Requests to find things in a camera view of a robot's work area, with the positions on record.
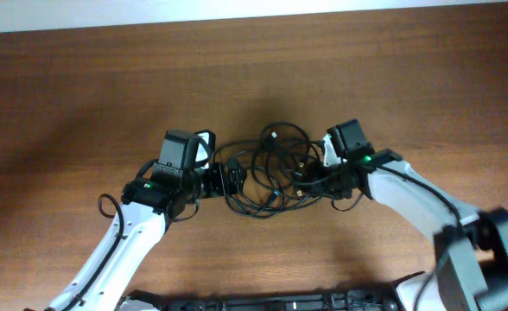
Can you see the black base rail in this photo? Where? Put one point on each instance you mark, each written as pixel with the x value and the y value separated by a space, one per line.
pixel 375 297

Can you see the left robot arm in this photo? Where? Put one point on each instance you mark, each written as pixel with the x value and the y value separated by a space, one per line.
pixel 182 175

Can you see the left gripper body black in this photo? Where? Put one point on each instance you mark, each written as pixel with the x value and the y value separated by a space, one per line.
pixel 213 183

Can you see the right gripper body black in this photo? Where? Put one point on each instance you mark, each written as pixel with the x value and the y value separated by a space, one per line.
pixel 331 180

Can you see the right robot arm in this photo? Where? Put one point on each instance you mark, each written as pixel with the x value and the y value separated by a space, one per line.
pixel 471 245

